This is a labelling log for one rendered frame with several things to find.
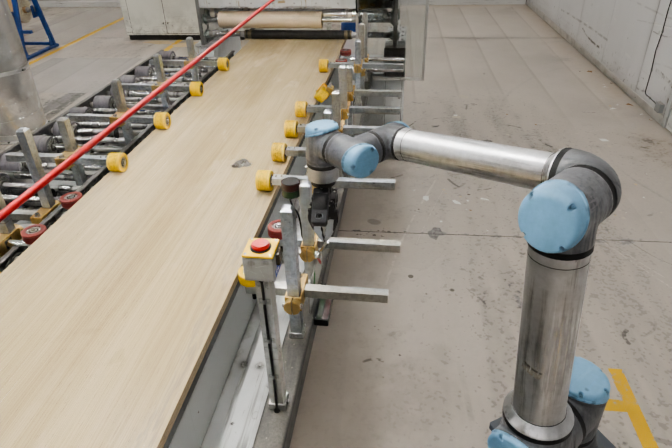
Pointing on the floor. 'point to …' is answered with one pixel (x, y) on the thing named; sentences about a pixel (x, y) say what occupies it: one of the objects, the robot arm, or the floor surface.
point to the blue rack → (30, 6)
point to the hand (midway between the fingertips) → (324, 239)
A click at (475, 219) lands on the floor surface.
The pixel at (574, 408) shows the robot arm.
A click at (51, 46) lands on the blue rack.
